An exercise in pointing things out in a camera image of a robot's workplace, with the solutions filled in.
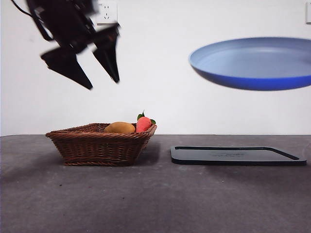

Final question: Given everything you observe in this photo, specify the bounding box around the light blue round plate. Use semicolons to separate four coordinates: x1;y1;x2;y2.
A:
189;36;311;91

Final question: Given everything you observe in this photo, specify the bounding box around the orange-red toy carrot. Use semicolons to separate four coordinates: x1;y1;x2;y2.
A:
135;110;156;133

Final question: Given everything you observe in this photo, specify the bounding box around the brown wicker basket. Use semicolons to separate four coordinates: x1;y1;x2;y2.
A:
45;122;158;167

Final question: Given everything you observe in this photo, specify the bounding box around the black rectangular tray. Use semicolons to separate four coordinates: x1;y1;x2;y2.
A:
170;145;308;166

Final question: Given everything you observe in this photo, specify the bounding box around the white wall power socket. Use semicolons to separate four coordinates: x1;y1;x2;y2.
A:
95;2;118;25

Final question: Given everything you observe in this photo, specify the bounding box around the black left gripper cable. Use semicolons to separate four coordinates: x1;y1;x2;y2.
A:
10;0;34;18

